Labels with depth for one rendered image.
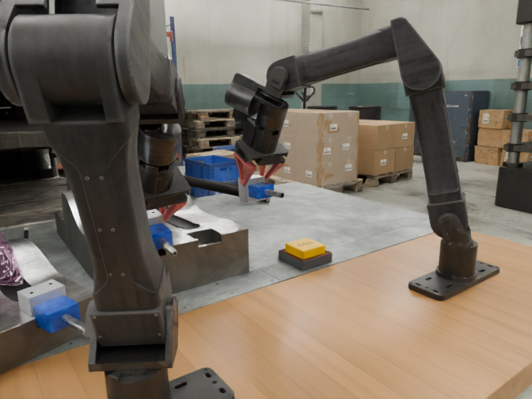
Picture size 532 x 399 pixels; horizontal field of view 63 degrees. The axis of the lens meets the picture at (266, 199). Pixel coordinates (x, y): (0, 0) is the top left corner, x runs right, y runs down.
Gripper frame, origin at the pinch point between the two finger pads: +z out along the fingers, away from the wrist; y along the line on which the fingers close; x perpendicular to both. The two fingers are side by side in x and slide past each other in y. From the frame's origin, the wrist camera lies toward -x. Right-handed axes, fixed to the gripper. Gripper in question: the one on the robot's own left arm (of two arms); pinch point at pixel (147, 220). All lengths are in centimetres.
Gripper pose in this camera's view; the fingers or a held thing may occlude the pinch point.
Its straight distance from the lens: 75.4
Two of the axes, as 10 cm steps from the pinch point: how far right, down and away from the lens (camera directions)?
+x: 5.2, 6.8, -5.2
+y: -8.1, 2.0, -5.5
